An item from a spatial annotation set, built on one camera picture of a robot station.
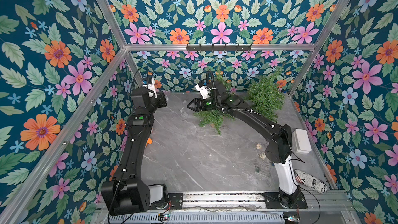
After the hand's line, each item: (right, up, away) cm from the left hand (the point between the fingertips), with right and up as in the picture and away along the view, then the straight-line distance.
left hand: (164, 91), depth 76 cm
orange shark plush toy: (-14, -28, +17) cm, 36 cm away
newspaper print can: (+74, -46, +1) cm, 87 cm away
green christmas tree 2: (+53, -1, +6) cm, 54 cm away
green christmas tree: (+27, -14, +8) cm, 31 cm away
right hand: (+15, -5, +4) cm, 17 cm away
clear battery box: (+52, -43, +7) cm, 68 cm away
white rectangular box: (+77, -28, +13) cm, 83 cm away
